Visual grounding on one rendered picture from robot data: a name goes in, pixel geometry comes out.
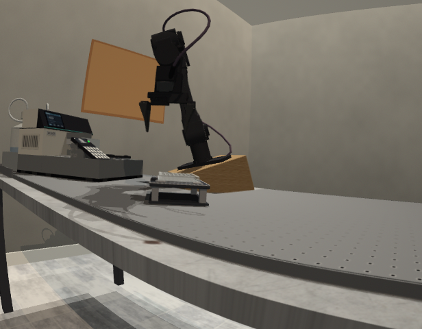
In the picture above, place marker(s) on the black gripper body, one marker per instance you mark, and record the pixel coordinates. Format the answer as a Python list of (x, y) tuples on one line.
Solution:
[(164, 99)]

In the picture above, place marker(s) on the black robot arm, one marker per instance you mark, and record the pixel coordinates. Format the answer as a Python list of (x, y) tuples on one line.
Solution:
[(166, 54)]

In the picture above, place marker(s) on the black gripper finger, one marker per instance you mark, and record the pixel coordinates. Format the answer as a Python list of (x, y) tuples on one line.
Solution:
[(189, 110), (145, 109)]

